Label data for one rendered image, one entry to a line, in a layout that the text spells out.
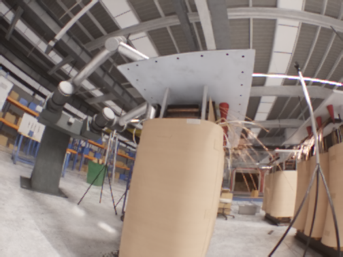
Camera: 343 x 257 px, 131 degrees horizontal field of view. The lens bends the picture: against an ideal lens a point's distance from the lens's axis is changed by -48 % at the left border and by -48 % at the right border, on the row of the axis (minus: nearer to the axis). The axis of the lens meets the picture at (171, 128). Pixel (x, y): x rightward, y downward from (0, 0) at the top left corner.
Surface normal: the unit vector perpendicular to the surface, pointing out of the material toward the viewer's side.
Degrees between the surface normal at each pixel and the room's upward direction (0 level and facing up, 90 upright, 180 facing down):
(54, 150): 90
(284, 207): 90
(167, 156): 90
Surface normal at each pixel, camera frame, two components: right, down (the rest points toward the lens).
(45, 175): 0.85, -0.04
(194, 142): -0.10, -0.36
